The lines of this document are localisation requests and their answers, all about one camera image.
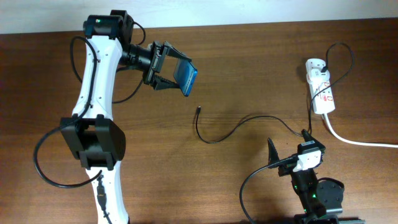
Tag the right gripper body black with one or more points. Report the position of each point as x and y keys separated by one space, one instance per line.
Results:
x=286 y=169

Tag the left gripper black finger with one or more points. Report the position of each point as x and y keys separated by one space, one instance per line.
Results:
x=160 y=83
x=171 y=51

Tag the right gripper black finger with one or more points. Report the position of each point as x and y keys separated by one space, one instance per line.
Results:
x=273 y=156
x=310 y=141

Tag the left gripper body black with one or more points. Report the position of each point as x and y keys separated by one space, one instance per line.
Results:
x=156 y=61

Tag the blue screen Galaxy smartphone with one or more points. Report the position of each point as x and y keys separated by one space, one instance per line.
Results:
x=185 y=74

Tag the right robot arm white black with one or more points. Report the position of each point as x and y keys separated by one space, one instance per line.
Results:
x=322 y=198

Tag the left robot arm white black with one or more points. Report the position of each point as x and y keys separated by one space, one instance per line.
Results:
x=91 y=134

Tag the white charger adapter plug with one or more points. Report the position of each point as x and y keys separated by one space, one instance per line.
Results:
x=314 y=75

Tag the white power strip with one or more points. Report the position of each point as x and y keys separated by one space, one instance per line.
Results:
x=321 y=94

